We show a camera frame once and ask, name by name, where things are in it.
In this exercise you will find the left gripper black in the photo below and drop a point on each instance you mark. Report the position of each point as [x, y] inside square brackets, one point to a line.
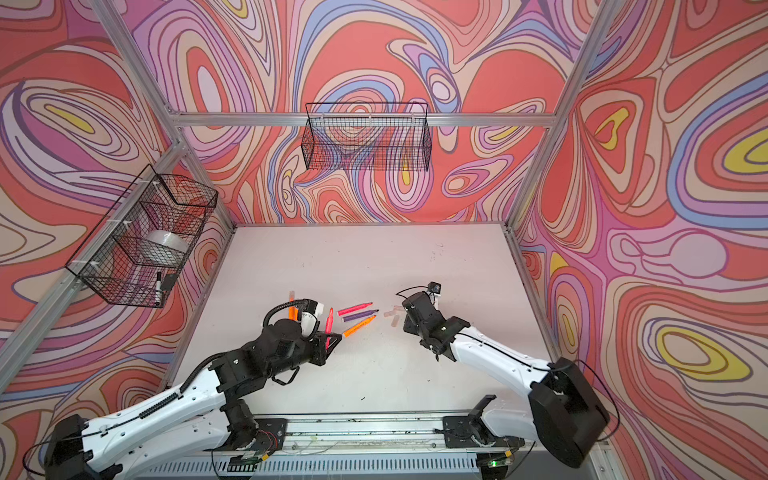
[318, 344]

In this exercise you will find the black wire basket left wall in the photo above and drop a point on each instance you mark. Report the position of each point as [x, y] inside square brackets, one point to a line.
[154, 226]

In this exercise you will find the purple marker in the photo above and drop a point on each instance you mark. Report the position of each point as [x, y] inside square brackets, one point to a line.
[360, 315]

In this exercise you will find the aluminium front rail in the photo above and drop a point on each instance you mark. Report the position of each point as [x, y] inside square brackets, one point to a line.
[313, 435]

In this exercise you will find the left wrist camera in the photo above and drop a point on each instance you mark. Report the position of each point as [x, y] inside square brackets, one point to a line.
[310, 318]

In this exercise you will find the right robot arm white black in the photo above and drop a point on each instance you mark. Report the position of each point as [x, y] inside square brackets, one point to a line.
[564, 413]

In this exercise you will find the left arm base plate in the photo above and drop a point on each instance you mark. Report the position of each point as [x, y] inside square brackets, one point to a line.
[243, 431]

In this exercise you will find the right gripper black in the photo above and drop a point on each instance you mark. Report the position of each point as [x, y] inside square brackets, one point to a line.
[409, 327]

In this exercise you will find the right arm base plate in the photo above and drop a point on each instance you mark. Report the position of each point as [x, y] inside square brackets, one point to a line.
[469, 430]

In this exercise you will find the black wire basket back wall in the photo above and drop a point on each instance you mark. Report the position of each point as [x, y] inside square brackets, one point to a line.
[367, 136]

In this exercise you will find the orange thin marker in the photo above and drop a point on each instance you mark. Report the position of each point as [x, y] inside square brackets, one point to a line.
[352, 330]

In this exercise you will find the black marker in basket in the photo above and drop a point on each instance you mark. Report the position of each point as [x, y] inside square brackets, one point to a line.
[158, 300]

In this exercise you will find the pink marker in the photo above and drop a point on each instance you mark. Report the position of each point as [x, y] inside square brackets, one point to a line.
[354, 309]
[329, 327]

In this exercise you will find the black wire basket wall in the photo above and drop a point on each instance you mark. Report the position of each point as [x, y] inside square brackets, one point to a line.
[154, 226]
[367, 136]

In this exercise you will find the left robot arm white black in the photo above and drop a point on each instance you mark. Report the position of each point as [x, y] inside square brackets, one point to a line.
[207, 411]

